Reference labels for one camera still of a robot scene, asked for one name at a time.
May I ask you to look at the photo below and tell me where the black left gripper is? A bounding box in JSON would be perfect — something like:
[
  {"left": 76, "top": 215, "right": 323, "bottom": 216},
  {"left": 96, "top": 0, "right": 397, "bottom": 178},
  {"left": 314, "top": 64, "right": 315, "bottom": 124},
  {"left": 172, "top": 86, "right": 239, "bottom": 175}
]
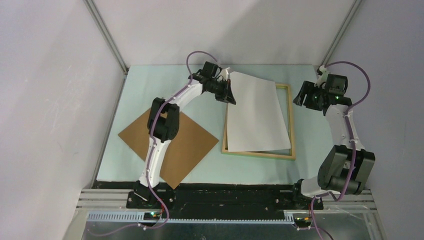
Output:
[{"left": 208, "top": 79, "right": 236, "bottom": 106}]

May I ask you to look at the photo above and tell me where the beach landscape photo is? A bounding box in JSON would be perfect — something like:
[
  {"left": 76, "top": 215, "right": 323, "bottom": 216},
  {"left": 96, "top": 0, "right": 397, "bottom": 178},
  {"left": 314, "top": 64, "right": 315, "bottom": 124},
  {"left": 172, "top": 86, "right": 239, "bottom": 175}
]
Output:
[{"left": 226, "top": 71, "right": 292, "bottom": 152}]

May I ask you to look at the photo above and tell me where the wooden picture frame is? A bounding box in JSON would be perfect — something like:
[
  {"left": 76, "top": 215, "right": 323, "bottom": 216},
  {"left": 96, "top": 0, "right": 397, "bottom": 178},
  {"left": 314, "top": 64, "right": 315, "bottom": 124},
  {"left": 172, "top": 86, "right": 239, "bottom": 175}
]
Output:
[{"left": 221, "top": 83, "right": 296, "bottom": 161}]

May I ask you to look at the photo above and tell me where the brown cardboard backing board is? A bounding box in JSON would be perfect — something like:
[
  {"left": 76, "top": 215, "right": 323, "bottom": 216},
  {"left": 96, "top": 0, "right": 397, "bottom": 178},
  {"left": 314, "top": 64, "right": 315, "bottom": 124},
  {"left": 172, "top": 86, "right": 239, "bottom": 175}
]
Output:
[{"left": 118, "top": 109, "right": 219, "bottom": 189}]

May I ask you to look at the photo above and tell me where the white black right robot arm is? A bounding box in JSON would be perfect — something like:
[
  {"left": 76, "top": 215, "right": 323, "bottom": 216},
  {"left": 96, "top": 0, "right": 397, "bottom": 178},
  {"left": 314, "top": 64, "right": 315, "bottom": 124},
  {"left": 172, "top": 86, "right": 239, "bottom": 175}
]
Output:
[{"left": 290, "top": 73, "right": 376, "bottom": 209}]

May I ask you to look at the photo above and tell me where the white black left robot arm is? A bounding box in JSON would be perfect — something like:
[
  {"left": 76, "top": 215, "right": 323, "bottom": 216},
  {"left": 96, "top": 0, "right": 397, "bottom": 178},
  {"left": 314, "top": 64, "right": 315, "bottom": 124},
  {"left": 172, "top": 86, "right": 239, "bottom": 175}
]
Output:
[{"left": 138, "top": 61, "right": 237, "bottom": 208}]

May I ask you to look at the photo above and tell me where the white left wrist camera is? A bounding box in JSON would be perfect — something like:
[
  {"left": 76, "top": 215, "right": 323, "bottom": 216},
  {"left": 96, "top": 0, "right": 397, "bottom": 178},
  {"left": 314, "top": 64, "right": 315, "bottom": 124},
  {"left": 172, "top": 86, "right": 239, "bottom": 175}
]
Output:
[{"left": 217, "top": 67, "right": 231, "bottom": 81}]

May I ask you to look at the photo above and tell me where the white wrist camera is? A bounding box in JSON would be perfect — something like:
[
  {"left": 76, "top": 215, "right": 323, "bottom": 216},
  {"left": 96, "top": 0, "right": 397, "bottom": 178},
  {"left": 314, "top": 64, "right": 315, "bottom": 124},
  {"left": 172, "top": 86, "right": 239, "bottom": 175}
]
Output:
[
  {"left": 314, "top": 65, "right": 331, "bottom": 88},
  {"left": 217, "top": 67, "right": 231, "bottom": 81}
]

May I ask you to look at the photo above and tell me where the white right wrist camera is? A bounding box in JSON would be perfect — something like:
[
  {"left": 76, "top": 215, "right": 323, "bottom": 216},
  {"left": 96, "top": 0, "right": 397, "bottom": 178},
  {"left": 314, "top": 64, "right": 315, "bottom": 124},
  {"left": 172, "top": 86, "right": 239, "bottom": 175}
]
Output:
[{"left": 314, "top": 65, "right": 331, "bottom": 88}]

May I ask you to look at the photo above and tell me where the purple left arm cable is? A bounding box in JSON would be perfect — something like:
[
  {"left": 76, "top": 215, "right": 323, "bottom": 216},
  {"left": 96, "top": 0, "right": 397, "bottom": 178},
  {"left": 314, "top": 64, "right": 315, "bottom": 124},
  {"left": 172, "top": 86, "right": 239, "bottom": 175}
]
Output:
[{"left": 86, "top": 50, "right": 220, "bottom": 238}]

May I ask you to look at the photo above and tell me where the right aluminium corner post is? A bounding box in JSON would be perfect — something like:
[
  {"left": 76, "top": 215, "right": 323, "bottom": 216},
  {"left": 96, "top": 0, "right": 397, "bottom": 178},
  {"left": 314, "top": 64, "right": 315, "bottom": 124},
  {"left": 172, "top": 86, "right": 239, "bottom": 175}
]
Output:
[{"left": 319, "top": 0, "right": 363, "bottom": 66}]

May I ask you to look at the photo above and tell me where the aluminium corner post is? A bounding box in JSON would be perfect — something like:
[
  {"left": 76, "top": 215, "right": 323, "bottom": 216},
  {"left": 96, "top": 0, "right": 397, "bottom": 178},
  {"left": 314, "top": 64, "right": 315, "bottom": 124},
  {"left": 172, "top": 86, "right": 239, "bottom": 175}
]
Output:
[
  {"left": 319, "top": 0, "right": 363, "bottom": 66},
  {"left": 83, "top": 0, "right": 129, "bottom": 75}
]

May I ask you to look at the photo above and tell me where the grey slotted cable duct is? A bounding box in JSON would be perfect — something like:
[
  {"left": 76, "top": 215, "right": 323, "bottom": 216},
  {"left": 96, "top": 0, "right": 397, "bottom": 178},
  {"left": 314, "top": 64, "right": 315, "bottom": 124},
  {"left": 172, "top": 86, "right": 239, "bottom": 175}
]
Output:
[{"left": 87, "top": 211, "right": 295, "bottom": 225}]

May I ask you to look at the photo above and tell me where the aluminium front rail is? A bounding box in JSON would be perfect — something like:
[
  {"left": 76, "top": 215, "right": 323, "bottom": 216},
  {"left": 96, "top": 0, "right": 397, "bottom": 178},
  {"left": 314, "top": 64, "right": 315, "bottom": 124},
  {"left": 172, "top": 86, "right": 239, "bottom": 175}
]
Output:
[{"left": 76, "top": 188, "right": 379, "bottom": 215}]

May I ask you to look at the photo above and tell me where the left aluminium corner post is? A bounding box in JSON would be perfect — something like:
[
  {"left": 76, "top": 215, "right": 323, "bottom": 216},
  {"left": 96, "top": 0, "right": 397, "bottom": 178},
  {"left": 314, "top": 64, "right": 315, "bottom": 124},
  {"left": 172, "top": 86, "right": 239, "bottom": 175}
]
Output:
[{"left": 83, "top": 0, "right": 129, "bottom": 75}]

